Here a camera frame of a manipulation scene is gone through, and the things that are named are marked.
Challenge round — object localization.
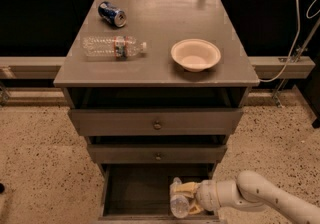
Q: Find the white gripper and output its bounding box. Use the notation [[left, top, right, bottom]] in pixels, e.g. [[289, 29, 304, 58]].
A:
[[170, 180, 220, 215]]

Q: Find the blue white plastic bottle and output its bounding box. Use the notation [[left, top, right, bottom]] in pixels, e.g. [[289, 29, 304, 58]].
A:
[[170, 177, 189, 219]]

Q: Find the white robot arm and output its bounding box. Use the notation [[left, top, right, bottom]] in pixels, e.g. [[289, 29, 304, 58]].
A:
[[170, 170, 320, 224]]

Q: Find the brass middle drawer knob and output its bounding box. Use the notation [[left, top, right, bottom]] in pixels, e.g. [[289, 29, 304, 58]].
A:
[[155, 153, 162, 161]]

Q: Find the brass drawer knob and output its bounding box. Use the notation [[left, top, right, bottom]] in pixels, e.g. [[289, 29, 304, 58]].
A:
[[155, 153, 162, 161], [153, 120, 162, 130]]

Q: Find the grey open bottom drawer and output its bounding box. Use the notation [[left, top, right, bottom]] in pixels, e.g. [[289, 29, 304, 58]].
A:
[[95, 164, 227, 224]]

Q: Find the brass top drawer knob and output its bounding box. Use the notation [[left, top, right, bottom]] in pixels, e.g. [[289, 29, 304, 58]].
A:
[[153, 120, 162, 130]]

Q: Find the grey top drawer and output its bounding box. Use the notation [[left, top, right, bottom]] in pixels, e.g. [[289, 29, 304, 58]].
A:
[[69, 108, 243, 136]]

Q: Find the grey middle drawer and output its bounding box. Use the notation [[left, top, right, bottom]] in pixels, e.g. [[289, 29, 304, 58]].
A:
[[87, 144, 227, 164]]

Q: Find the grey wooden drawer cabinet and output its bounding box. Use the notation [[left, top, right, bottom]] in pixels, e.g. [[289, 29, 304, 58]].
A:
[[53, 0, 261, 224]]

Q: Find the clear plastic water bottle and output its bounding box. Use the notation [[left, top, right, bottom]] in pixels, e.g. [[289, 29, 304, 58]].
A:
[[82, 36, 147, 58]]

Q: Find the white paper bowl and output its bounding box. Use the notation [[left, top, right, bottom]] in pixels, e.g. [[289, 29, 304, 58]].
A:
[[171, 39, 221, 72]]

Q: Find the blue soda can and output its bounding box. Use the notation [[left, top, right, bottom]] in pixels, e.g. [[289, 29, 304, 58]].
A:
[[98, 1, 127, 28]]

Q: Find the white cable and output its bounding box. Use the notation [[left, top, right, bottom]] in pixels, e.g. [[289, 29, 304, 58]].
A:
[[259, 0, 320, 84]]

